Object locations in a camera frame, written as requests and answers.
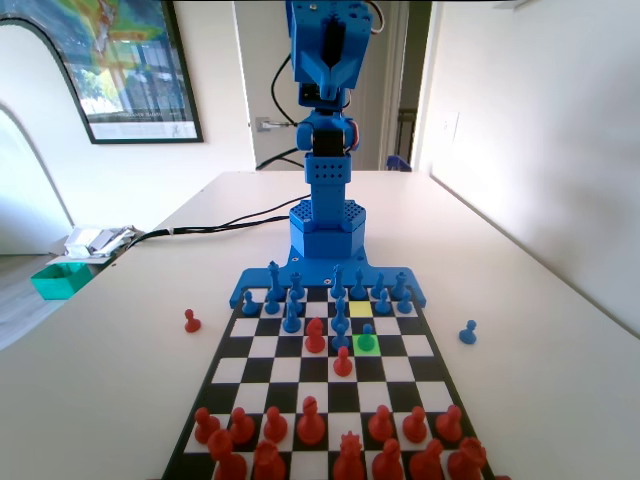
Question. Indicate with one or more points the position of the blue chair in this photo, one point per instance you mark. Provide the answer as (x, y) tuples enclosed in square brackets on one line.
[(397, 164)]

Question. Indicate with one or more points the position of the blue chess bishop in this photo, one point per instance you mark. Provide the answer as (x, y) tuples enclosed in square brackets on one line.
[(358, 287)]

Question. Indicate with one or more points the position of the red chess piece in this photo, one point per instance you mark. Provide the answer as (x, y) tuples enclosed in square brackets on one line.
[(269, 462)]

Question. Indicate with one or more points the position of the green plastic box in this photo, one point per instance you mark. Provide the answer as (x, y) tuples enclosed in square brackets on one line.
[(75, 282)]

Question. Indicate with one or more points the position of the black and white chessboard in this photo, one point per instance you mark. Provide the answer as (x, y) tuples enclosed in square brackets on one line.
[(280, 370)]

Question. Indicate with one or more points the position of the blue chess rook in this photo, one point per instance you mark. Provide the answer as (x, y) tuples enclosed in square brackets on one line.
[(398, 286), (297, 286)]

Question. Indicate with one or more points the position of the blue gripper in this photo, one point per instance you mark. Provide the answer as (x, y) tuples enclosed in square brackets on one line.
[(330, 75)]

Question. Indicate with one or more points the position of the red chess pawn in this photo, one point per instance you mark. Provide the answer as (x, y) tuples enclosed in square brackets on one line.
[(275, 427), (206, 427), (191, 322), (381, 425), (448, 424), (343, 362), (241, 427), (415, 425)]

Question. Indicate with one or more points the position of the blue pawn centre left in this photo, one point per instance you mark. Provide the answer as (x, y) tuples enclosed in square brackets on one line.
[(340, 312)]

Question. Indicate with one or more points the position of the black framed poster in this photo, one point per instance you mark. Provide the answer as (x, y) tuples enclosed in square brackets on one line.
[(140, 75)]

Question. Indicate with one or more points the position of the blue chess queen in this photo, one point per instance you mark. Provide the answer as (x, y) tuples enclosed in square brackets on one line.
[(273, 275)]

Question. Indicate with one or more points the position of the red chess rook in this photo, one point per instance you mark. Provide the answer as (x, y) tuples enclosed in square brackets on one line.
[(226, 457), (467, 457)]

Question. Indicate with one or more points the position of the red chess bishop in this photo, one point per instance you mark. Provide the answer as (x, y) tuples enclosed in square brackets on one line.
[(387, 462), (310, 425)]

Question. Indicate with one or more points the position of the white arched panel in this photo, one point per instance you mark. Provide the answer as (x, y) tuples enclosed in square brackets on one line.
[(25, 75)]

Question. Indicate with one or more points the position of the white door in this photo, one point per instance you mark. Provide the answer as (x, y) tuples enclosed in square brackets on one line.
[(260, 75)]

